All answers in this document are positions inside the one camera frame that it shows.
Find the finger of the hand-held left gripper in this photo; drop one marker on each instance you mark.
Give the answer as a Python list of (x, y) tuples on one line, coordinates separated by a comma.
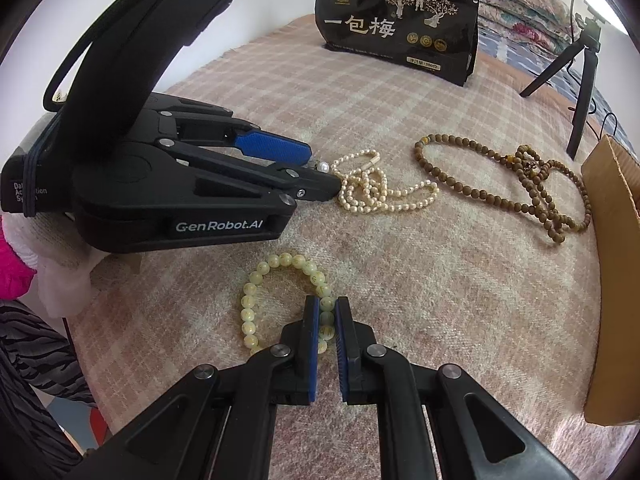
[(300, 180), (270, 144)]

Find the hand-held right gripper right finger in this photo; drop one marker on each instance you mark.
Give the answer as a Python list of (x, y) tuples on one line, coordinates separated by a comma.
[(341, 350)]

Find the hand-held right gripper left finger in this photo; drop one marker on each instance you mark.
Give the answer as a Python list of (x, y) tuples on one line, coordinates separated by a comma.
[(312, 345)]

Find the small pearl earring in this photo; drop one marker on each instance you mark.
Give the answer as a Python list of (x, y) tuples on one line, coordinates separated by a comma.
[(324, 165)]

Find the cardboard box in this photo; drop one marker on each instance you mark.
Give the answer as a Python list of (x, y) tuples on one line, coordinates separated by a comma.
[(615, 260)]

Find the person's left forearm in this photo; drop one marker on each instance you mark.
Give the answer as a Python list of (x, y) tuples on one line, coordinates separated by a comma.
[(55, 285)]

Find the black printed snack bag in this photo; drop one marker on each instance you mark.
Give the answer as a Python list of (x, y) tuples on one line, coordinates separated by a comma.
[(400, 30)]

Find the zebra striped clothing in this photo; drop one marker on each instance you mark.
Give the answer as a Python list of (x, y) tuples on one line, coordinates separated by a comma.
[(30, 360)]

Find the folded floral quilt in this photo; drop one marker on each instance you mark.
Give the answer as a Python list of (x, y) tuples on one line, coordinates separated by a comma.
[(515, 5)]

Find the black tripod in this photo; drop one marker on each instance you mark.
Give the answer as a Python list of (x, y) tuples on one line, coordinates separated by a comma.
[(580, 110)]

